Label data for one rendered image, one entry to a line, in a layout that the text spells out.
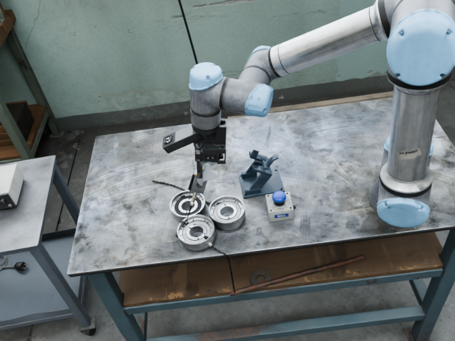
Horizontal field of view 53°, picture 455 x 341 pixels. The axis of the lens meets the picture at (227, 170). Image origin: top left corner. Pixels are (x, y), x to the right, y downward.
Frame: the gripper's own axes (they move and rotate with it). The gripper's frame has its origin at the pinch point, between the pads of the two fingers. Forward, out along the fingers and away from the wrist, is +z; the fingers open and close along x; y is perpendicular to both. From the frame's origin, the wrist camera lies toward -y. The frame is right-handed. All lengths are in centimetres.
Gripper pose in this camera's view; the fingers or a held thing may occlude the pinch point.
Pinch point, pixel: (198, 178)
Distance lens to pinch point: 127.6
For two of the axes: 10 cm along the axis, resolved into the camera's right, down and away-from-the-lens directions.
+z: -0.3, 7.1, 7.0
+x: -0.6, -7.0, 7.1
